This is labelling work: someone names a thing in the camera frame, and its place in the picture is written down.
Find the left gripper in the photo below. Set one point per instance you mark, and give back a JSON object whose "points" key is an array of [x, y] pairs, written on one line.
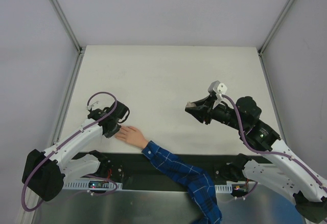
{"points": [[111, 131]]}

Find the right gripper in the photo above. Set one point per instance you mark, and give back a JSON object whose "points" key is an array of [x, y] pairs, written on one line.
{"points": [[209, 111]]}

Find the blue plaid sleeve forearm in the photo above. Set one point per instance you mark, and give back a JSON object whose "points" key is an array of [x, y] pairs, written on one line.
{"points": [[196, 180]]}

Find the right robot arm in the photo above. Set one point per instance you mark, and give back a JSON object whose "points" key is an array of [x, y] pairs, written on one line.
{"points": [[287, 175]]}

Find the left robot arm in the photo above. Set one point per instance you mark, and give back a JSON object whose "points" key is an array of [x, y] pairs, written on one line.
{"points": [[47, 172]]}

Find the person's hand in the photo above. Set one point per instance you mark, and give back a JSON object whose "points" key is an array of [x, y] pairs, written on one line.
{"points": [[132, 136]]}

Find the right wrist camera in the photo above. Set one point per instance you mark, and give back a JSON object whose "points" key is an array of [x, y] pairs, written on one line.
{"points": [[216, 91]]}

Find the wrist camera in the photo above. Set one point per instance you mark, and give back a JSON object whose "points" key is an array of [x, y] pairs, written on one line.
{"points": [[90, 106], [216, 91]]}

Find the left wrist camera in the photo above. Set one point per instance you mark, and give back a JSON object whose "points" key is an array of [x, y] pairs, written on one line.
{"points": [[90, 106]]}

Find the white cable duct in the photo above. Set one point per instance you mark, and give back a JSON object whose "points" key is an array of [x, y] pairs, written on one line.
{"points": [[92, 185]]}

